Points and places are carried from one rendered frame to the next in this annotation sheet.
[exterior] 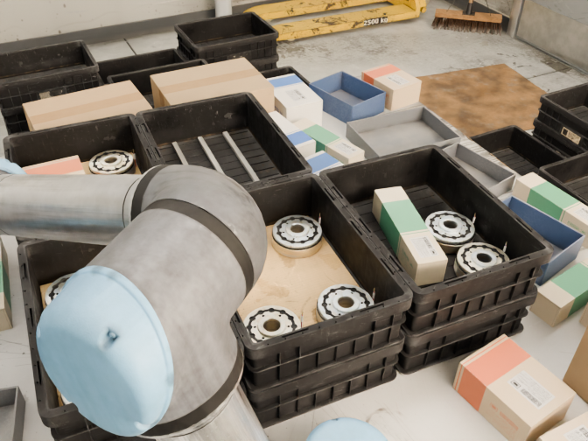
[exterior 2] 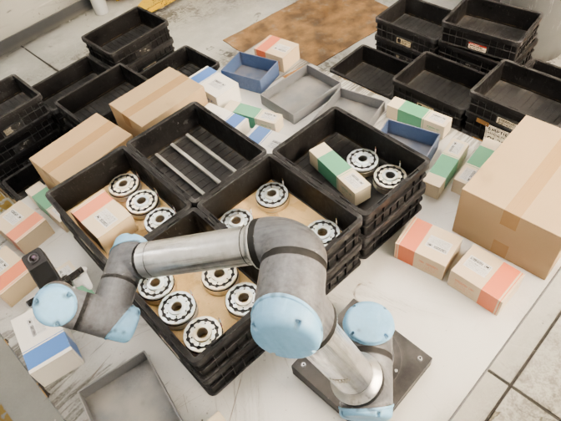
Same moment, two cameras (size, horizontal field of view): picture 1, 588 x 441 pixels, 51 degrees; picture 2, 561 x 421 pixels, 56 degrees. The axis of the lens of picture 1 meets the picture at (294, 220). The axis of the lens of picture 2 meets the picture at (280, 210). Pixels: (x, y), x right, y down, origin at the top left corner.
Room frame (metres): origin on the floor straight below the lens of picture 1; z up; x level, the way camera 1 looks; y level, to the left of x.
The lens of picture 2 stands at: (-0.10, 0.20, 2.07)
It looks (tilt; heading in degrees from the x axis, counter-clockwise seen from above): 50 degrees down; 348
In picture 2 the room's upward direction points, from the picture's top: 9 degrees counter-clockwise
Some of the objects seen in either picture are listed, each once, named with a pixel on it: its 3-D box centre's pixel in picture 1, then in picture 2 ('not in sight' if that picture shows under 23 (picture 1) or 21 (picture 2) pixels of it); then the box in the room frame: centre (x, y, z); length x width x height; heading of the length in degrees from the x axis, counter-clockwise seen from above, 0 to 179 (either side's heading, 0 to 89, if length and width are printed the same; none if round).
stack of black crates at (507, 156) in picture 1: (514, 179); (374, 86); (2.03, -0.88, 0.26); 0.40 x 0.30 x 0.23; 28
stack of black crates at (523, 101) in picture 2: not in sight; (517, 130); (1.32, -1.25, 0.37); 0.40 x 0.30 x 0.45; 27
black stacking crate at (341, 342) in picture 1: (287, 272); (279, 225); (0.84, 0.01, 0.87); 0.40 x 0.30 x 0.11; 24
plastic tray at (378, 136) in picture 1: (402, 136); (300, 93); (1.57, -0.31, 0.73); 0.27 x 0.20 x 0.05; 114
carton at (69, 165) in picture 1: (59, 194); (104, 220); (1.07, 0.51, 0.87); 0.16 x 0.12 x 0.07; 27
